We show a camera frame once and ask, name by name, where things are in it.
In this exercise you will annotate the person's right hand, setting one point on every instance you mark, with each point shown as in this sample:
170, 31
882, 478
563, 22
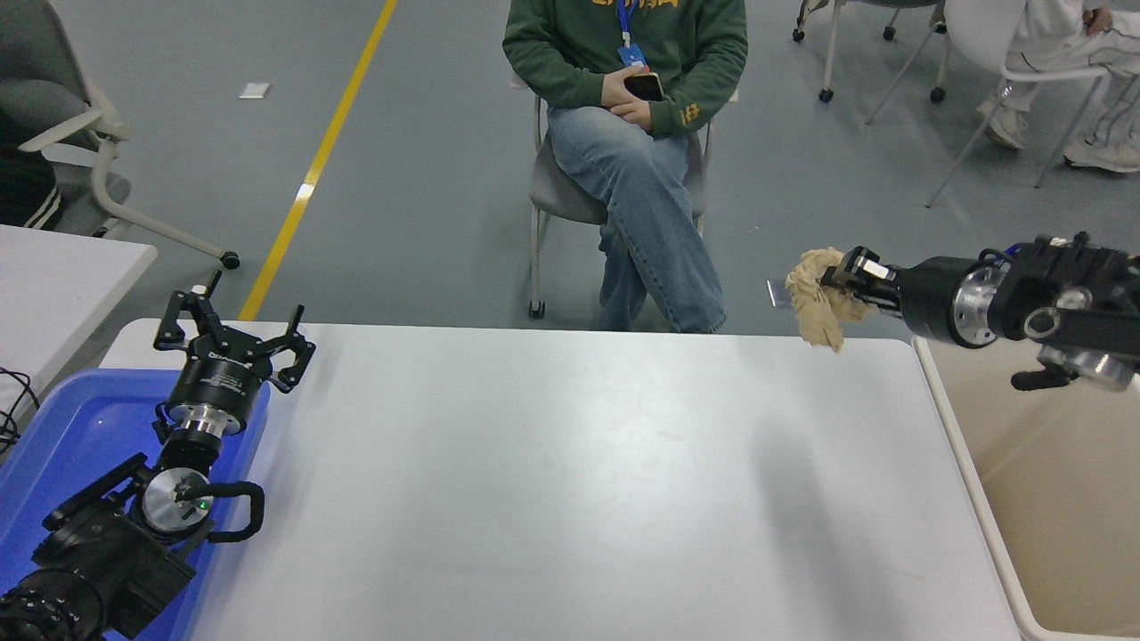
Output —
614, 91

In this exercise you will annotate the person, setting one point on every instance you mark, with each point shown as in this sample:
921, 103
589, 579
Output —
1051, 27
22, 187
650, 196

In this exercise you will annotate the person's left hand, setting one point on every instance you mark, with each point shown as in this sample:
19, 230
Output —
641, 111

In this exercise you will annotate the large pale plastic bin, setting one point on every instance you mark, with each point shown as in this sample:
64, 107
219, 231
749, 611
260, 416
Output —
1051, 490

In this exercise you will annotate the grey office chair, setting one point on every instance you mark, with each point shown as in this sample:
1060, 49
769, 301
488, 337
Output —
36, 53

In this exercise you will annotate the white side table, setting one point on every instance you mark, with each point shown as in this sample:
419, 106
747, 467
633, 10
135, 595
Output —
53, 285

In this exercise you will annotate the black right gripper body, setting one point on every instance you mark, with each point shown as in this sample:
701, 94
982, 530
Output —
926, 298

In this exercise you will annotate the metal floor plate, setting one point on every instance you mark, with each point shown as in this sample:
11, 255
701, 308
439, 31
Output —
777, 294

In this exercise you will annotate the tan paper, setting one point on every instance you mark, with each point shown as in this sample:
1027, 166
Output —
815, 312

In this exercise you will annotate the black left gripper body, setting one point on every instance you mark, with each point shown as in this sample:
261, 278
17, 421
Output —
223, 378

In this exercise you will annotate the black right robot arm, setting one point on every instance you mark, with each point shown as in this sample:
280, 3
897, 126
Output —
1069, 294

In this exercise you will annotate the black smartphone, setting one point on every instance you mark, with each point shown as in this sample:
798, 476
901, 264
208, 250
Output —
646, 86

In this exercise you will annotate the chair with black castors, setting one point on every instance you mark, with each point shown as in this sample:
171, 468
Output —
826, 93

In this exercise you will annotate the blue plastic tray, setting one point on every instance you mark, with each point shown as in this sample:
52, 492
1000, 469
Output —
80, 427

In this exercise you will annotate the white plastic chair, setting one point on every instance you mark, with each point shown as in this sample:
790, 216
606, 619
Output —
975, 36

